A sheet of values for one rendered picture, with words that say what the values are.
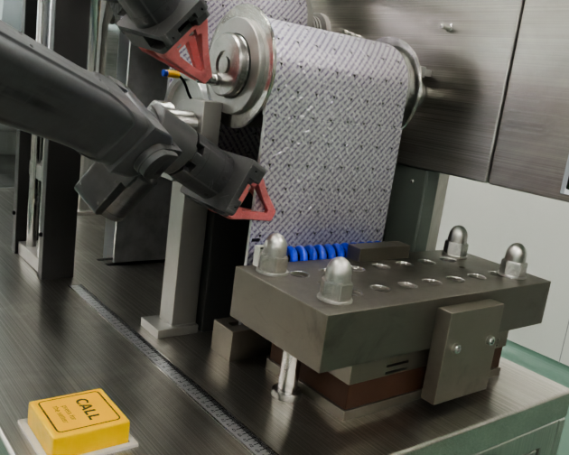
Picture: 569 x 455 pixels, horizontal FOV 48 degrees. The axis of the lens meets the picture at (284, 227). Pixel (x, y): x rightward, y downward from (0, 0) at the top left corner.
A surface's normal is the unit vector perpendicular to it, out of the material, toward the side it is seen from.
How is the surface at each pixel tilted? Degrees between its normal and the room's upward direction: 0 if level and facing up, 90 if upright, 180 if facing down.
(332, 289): 90
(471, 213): 90
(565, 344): 90
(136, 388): 0
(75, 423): 0
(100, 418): 0
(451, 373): 90
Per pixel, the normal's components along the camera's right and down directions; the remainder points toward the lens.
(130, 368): 0.13, -0.97
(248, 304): -0.79, 0.03
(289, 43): 0.59, -0.27
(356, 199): 0.60, 0.26
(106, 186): -0.32, 0.08
